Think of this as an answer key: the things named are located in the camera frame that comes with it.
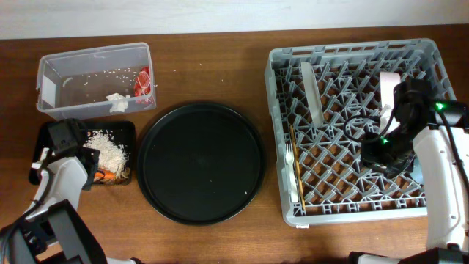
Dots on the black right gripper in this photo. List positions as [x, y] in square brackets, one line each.
[368, 156]

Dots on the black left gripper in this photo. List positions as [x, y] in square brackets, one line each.
[86, 187]

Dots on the orange carrot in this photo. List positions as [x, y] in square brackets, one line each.
[104, 175]

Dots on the light blue plastic cup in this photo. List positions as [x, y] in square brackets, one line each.
[417, 174]

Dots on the red snack wrapper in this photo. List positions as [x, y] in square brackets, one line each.
[142, 85]

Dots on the grey plate with food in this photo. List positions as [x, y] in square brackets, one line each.
[312, 94]

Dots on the wooden chopstick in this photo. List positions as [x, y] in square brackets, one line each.
[297, 167]

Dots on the white plastic fork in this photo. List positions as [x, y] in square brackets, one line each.
[289, 157]

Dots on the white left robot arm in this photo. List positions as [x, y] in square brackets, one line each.
[50, 230]

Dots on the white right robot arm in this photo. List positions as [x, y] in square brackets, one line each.
[435, 132]

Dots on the clear plastic waste bin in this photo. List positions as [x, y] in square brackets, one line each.
[75, 84]

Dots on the grey dishwasher rack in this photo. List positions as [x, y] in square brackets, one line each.
[337, 187]

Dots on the rice and peanut shell pile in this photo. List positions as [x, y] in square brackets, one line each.
[113, 157]

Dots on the rectangular black tray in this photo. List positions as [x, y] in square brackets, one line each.
[121, 133]

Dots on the crumpled white tissue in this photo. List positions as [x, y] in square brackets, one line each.
[119, 103]

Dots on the round black tray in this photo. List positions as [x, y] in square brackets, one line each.
[201, 164]

